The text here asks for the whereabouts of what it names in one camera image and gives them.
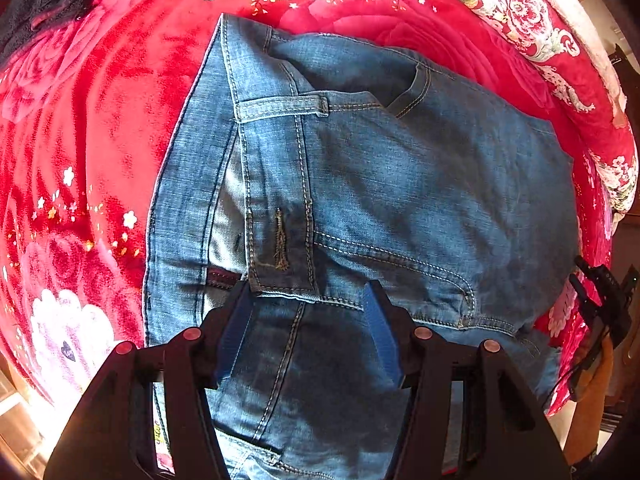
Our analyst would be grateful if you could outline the blue denim jeans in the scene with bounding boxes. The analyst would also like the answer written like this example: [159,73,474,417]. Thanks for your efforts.
[143,14,578,479]

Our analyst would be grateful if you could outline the red floral plush blanket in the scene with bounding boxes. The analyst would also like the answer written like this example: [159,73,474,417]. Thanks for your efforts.
[1,0,639,412]

